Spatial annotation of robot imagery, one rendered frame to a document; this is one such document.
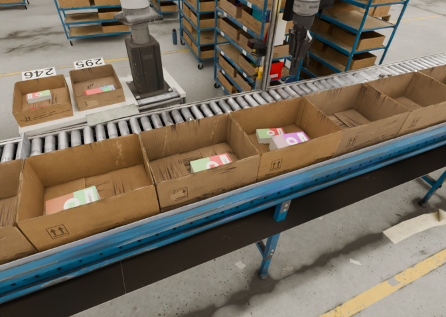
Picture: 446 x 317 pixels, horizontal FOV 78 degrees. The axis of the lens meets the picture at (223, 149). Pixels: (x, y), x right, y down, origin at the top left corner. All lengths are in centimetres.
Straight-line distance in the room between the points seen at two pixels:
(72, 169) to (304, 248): 152
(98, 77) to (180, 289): 155
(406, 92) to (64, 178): 188
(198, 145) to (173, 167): 16
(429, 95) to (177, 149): 143
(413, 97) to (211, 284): 165
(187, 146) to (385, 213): 173
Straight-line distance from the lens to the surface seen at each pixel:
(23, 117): 190
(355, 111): 171
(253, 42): 186
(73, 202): 108
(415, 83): 198
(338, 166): 128
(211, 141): 127
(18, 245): 106
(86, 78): 224
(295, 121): 148
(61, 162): 119
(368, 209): 245
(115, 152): 118
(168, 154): 124
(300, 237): 210
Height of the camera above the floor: 173
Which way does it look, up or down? 42 degrees down
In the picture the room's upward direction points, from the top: 2 degrees clockwise
